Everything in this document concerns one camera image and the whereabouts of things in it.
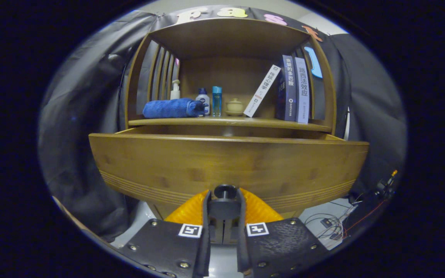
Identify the white bottle with blue cap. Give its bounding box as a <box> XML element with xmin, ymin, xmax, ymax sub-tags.
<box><xmin>195</xmin><ymin>88</ymin><xmax>211</xmax><ymax>115</ymax></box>

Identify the wooden cabinet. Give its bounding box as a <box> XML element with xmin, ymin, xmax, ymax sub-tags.
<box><xmin>124</xmin><ymin>17</ymin><xmax>337</xmax><ymax>244</ymax></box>

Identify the white stand pole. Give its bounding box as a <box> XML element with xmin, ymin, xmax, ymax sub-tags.
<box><xmin>343</xmin><ymin>107</ymin><xmax>351</xmax><ymax>140</ymax></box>

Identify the tangle of thin cables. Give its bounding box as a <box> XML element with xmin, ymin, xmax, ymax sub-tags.
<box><xmin>304</xmin><ymin>199</ymin><xmax>362</xmax><ymax>241</ymax></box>

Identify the rolled blue towel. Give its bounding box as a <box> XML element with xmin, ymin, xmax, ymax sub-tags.
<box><xmin>143</xmin><ymin>98</ymin><xmax>209</xmax><ymax>119</ymax></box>

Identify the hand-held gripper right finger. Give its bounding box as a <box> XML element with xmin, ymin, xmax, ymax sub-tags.
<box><xmin>237</xmin><ymin>188</ymin><xmax>329</xmax><ymax>278</ymax></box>

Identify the light purple book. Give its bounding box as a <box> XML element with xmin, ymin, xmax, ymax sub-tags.
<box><xmin>294</xmin><ymin>57</ymin><xmax>311</xmax><ymax>124</ymax></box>

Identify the wooden countertop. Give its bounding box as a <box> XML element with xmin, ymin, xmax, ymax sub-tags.
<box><xmin>128</xmin><ymin>115</ymin><xmax>332</xmax><ymax>132</ymax></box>

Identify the dark device with orange tip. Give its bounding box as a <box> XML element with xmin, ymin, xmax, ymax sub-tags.
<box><xmin>375</xmin><ymin>170</ymin><xmax>399</xmax><ymax>199</ymax></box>

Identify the clear blue bottle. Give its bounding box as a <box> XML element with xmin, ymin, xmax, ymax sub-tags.
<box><xmin>212</xmin><ymin>86</ymin><xmax>223</xmax><ymax>117</ymax></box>

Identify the dark blue book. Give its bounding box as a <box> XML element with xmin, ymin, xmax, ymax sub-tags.
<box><xmin>275</xmin><ymin>55</ymin><xmax>297</xmax><ymax>122</ymax></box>

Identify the beige lidded ceramic cup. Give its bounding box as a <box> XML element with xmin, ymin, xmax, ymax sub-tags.
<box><xmin>225</xmin><ymin>98</ymin><xmax>245</xmax><ymax>117</ymax></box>

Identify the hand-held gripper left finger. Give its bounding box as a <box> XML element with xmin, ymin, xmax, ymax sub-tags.
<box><xmin>117</xmin><ymin>188</ymin><xmax>212</xmax><ymax>278</ymax></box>

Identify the wooden drawer with black knob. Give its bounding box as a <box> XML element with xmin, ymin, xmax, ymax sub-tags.
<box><xmin>88</xmin><ymin>125</ymin><xmax>370</xmax><ymax>221</ymax></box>

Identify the white book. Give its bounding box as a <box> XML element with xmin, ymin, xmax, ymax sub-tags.
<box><xmin>243</xmin><ymin>64</ymin><xmax>282</xmax><ymax>118</ymax></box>

